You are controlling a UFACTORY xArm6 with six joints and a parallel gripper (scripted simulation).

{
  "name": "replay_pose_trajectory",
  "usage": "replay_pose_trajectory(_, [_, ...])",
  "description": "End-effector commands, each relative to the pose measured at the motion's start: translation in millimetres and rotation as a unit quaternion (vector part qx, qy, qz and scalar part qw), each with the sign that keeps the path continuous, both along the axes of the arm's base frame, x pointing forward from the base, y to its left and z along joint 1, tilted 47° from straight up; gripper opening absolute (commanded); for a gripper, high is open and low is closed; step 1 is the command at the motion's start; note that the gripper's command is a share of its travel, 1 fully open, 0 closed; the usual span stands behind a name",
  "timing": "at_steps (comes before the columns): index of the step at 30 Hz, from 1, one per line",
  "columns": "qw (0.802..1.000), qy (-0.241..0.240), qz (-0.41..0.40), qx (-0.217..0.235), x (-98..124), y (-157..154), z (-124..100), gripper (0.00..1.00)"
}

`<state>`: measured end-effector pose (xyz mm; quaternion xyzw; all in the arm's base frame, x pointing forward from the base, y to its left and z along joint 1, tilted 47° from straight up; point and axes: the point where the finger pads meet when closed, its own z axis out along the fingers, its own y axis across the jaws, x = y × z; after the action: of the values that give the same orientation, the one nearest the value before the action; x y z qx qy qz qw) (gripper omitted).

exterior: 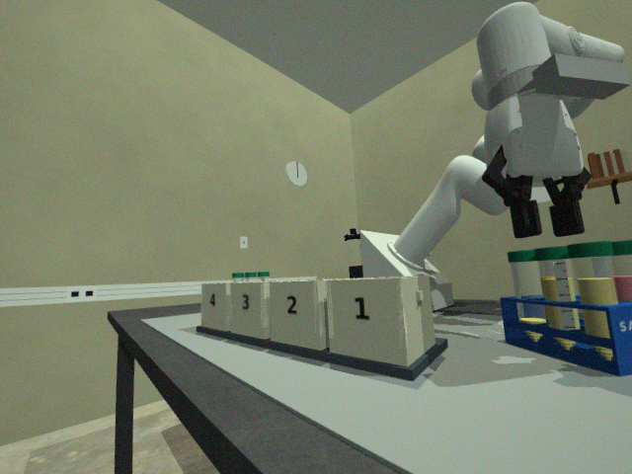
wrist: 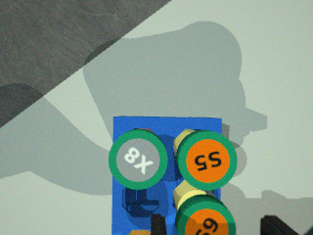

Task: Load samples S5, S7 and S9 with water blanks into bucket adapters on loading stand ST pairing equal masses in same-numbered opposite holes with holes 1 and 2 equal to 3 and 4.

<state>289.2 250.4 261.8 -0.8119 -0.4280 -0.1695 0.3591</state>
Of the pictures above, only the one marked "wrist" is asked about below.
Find blue tube rack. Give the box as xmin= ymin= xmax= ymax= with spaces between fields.
xmin=112 ymin=117 xmax=222 ymax=235

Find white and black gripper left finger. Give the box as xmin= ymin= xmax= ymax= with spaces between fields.
xmin=151 ymin=213 xmax=167 ymax=235

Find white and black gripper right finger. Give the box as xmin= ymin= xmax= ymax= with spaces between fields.
xmin=260 ymin=215 xmax=299 ymax=235

